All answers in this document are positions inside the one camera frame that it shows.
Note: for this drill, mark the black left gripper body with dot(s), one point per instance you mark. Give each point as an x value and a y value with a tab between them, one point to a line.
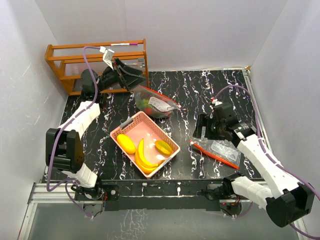
109	79

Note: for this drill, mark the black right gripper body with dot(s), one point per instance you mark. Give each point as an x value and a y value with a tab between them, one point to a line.
216	128

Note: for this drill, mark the green grape bunch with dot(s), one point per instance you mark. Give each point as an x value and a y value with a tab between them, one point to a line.
142	104

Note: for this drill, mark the clear orange-zip bag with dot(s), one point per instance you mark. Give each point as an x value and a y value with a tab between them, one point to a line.
142	92

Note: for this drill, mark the red strawberry bunch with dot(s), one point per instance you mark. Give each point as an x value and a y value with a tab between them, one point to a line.
157	108

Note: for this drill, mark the yellow banana bunch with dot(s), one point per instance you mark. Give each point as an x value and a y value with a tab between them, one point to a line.
142	161

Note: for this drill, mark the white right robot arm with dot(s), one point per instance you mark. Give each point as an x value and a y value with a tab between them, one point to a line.
284	197

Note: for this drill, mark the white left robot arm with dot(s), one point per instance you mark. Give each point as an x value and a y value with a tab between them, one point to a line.
63	145

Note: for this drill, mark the grey binder clip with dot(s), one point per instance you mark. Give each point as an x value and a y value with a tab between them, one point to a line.
141	62

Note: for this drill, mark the pink cap marker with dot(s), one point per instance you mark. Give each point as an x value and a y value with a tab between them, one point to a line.
124	44

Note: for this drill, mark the yellow lemon slice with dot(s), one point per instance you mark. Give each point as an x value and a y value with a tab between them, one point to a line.
163	147

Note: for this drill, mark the yellow mango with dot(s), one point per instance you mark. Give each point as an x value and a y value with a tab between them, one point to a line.
126	144

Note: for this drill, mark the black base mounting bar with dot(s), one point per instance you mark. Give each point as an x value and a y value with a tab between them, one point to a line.
174	194

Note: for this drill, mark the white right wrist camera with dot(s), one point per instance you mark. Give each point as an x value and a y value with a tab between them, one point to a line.
215	102

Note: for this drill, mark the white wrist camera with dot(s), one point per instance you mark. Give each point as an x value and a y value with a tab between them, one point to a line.
107	55
215	102

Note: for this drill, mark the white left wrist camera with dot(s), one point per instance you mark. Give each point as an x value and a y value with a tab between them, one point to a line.
107	55

